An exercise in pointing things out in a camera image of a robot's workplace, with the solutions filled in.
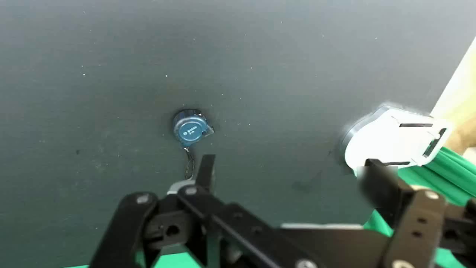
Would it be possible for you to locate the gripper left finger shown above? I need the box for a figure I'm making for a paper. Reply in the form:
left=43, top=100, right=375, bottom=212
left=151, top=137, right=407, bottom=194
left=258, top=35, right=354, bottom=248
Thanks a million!
left=89, top=154, right=313, bottom=268

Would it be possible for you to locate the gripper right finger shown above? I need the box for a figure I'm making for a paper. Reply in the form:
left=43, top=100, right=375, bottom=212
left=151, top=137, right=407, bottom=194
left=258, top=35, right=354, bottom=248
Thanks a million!
left=356, top=159, right=476, bottom=268

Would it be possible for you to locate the blue measuring tape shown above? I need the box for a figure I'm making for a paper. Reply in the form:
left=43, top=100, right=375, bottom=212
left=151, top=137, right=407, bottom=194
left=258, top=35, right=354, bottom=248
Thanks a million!
left=172, top=109, right=215, bottom=180

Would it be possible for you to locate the green cloth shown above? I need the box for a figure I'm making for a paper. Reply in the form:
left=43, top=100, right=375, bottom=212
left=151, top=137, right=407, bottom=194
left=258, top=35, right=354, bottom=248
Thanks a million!
left=71, top=147, right=476, bottom=268

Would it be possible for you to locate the white plastic holder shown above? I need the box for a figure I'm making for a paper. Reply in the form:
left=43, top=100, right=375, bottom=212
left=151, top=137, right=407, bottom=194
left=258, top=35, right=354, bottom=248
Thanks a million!
left=341, top=105, right=453, bottom=176

